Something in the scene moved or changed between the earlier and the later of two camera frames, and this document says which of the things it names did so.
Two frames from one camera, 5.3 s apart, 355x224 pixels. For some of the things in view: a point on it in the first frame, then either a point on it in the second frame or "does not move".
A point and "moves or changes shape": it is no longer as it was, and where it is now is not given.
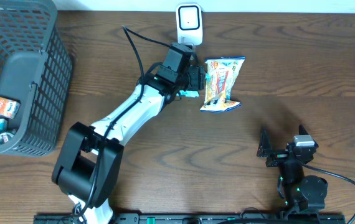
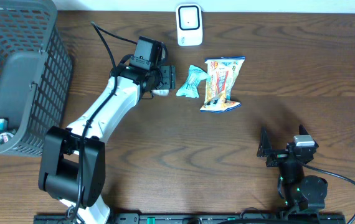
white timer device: x=189 y=23 does not move
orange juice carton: x=5 y=107 moves or changes shape
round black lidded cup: x=2 y=138 does not move
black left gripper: x=198 y=78 -> x=169 y=73
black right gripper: x=265 y=150 does not move
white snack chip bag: x=221 y=73 does not move
